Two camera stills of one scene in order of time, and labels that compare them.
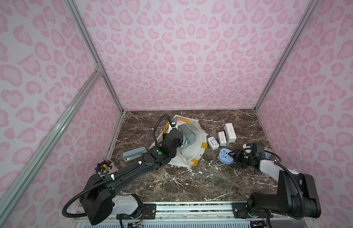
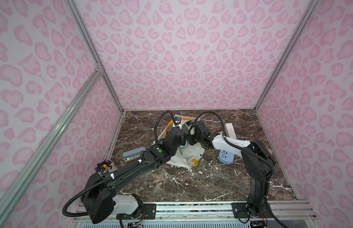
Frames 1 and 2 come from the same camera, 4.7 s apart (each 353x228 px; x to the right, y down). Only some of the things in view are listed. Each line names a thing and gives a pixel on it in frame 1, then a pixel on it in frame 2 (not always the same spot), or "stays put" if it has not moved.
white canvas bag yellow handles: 191,155 stays put
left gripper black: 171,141 stays put
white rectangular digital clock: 230,132 stays put
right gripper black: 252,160 -> 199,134
